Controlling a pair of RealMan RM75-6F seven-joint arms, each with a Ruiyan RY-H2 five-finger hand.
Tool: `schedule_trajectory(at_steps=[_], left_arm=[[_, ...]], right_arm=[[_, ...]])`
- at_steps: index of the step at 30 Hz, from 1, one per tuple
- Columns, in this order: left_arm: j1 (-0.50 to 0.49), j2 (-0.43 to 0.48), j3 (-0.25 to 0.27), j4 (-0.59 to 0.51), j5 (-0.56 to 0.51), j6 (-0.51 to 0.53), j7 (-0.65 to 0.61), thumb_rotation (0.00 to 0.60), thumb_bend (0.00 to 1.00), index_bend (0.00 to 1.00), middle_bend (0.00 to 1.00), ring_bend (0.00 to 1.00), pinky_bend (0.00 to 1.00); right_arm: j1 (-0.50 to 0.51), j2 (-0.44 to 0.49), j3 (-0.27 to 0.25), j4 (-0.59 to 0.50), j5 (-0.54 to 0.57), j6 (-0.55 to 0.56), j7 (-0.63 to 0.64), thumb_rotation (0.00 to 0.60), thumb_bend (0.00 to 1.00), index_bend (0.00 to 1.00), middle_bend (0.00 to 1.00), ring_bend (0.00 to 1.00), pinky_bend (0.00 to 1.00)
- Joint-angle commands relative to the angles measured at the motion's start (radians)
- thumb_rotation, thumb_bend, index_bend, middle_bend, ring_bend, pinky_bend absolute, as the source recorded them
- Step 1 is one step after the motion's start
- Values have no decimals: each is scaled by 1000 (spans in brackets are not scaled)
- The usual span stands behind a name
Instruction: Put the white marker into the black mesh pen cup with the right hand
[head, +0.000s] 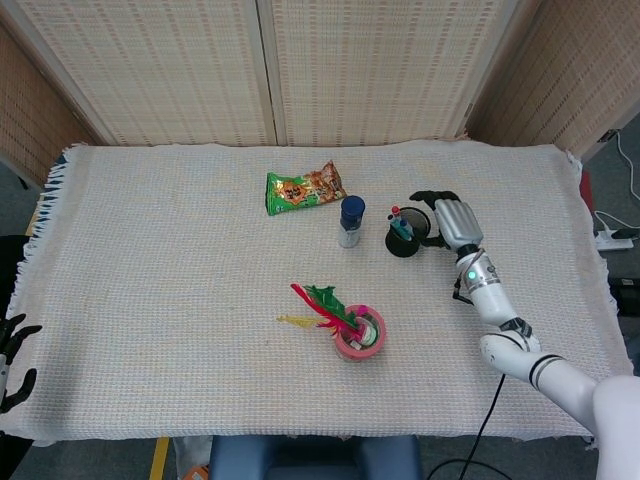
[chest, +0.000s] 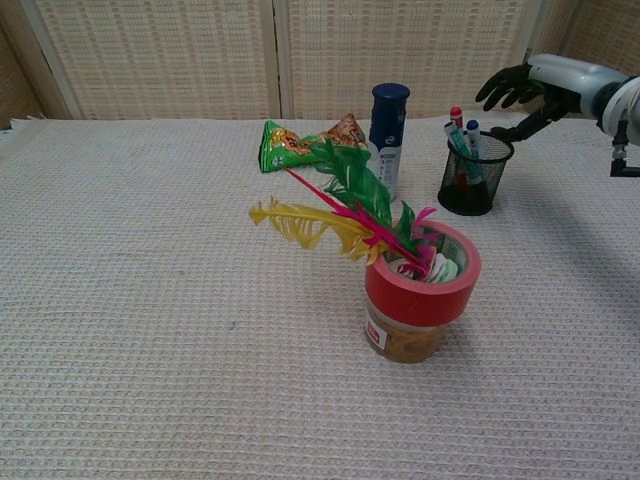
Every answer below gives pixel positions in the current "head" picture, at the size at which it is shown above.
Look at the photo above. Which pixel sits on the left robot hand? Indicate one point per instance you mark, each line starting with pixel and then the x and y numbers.
pixel 11 340

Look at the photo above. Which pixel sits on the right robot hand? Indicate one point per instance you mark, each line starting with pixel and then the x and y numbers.
pixel 457 222

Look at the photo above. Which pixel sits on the blue marker pen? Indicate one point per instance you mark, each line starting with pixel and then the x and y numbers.
pixel 391 218

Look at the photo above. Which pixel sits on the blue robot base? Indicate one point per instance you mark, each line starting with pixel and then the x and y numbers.
pixel 310 457

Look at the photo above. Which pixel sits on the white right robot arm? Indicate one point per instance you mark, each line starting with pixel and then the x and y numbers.
pixel 500 305

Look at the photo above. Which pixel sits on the green white marker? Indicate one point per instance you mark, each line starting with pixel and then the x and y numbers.
pixel 396 208

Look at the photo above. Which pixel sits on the black mesh pen holder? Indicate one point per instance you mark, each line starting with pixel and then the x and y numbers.
pixel 400 248

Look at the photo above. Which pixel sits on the white bottle with blue cap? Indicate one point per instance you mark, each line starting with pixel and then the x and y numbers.
pixel 351 215

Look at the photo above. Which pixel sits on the orange snack bag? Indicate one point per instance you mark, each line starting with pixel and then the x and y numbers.
pixel 327 182

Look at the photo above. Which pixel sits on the colourful feather shuttlecock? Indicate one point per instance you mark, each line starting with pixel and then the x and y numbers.
pixel 325 305

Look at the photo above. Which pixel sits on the white power strip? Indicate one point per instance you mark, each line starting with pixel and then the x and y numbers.
pixel 612 244

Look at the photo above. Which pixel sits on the red tape roll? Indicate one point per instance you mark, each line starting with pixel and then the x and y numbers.
pixel 357 351

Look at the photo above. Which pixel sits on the cream woven tablecloth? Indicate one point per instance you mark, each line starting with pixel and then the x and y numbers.
pixel 175 300

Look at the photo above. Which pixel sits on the woven folding screen panel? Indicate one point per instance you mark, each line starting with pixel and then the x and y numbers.
pixel 560 85
pixel 375 70
pixel 150 75
pixel 35 115

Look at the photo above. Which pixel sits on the green snack bag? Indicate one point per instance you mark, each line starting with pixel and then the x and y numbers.
pixel 287 195

